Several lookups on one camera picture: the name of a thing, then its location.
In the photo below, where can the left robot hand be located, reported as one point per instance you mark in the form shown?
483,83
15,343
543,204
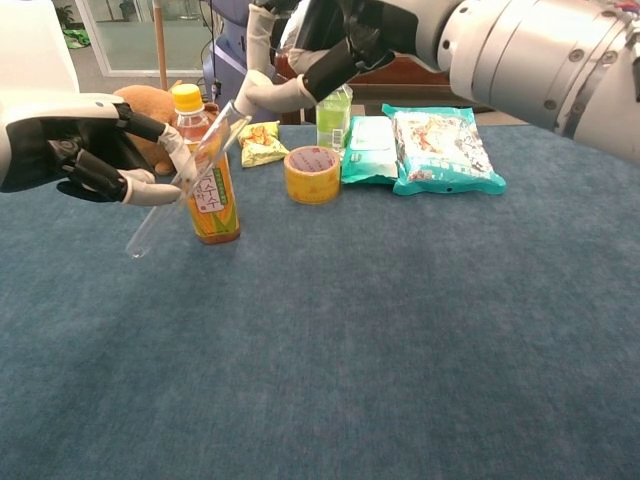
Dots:
50,145

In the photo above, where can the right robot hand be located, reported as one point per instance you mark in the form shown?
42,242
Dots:
360,25

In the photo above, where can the clear glass test tube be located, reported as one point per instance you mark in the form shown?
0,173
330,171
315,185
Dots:
215,145

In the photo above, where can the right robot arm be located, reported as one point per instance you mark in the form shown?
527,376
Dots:
540,60

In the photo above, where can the brown mahjong table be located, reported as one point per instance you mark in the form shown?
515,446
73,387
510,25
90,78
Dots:
400,90

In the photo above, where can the white chair wooden legs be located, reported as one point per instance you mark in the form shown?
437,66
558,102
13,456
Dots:
30,55

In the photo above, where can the clear water bottle green label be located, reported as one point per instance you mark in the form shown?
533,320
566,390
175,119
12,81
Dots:
332,125

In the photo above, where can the brown capybara plush toy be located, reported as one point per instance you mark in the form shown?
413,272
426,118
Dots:
145,100

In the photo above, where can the teal wet wipes pack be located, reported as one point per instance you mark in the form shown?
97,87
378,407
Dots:
367,150

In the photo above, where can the green potted plant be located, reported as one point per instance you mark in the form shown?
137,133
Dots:
64,16

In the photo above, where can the blue-grey machine base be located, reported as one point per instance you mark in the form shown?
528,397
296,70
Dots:
225,65

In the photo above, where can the teal noodle package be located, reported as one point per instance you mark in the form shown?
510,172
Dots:
440,150

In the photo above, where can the yellow snack bag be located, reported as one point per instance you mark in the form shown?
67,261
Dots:
257,145

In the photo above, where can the yellow tape roll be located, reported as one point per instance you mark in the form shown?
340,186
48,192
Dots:
312,187

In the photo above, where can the corn tea bottle yellow cap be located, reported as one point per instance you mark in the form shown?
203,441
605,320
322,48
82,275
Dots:
212,210

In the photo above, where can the blue felt table mat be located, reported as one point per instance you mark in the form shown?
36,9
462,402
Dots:
350,375

